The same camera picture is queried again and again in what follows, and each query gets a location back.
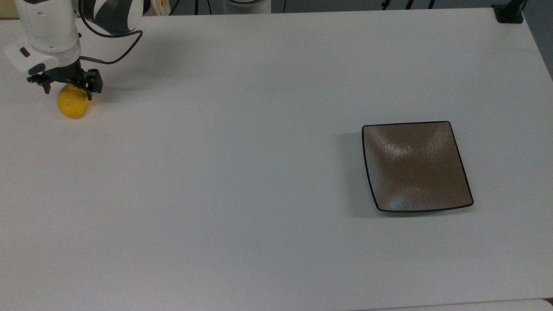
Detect square brown ceramic plate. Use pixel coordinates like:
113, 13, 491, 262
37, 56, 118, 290
362, 121, 474, 213

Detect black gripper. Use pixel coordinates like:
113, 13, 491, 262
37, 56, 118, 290
27, 60, 104, 102

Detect black stand legs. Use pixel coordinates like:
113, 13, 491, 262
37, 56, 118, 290
380, 0, 436, 10

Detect black table clamp mount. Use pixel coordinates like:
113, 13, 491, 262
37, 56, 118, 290
492, 0, 527, 24

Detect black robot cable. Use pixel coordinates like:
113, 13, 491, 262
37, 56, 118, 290
77, 0, 144, 65

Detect beige wooden board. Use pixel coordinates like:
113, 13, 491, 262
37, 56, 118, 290
0, 0, 19, 19

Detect yellow lemon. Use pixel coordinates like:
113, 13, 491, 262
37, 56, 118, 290
57, 84, 91, 119

